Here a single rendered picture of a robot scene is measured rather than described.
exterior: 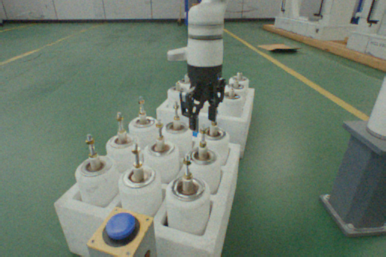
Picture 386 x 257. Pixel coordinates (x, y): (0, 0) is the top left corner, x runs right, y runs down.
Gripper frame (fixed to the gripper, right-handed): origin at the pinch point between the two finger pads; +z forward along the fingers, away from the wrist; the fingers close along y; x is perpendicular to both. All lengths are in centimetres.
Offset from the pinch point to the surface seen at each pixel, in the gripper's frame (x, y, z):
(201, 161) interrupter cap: -1.4, -2.2, 10.1
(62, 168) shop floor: 58, -17, 35
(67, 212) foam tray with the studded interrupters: 17.4, -28.8, 19.0
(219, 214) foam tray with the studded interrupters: -10.4, -6.5, 17.8
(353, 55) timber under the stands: 9, 265, 30
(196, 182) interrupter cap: -5.2, -8.5, 10.2
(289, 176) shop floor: -12, 39, 35
